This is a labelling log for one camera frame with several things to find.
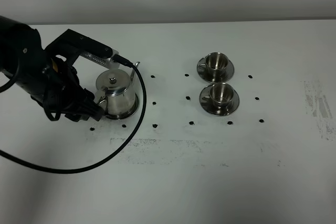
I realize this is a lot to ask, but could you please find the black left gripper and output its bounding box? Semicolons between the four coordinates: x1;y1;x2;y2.
30;56;104;122

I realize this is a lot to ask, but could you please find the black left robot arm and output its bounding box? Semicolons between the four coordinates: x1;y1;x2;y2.
1;17;104;122

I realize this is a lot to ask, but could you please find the stainless steel teapot coaster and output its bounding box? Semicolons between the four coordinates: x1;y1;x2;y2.
100;94;139;120

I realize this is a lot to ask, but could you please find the near stainless steel saucer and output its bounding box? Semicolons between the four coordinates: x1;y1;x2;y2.
199;89;240;116

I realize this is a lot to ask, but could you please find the stainless steel saucer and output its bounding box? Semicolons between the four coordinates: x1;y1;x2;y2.
196;56;235;83
199;89;240;116

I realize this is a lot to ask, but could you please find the far stainless steel saucer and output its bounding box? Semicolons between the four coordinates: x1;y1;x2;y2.
196;56;235;83

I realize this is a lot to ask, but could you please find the near stainless steel teacup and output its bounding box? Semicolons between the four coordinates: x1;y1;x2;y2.
199;82;235;109

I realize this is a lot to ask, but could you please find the stainless steel teacup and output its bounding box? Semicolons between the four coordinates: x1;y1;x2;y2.
196;52;229;77
199;82;235;109

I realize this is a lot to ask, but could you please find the far stainless steel teacup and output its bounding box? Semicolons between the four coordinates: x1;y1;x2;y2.
196;52;229;77

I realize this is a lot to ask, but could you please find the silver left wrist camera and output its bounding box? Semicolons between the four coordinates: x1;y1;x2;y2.
80;48;120;69

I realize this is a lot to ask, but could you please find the black left camera cable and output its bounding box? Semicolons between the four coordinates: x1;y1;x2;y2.
0;55;147;174

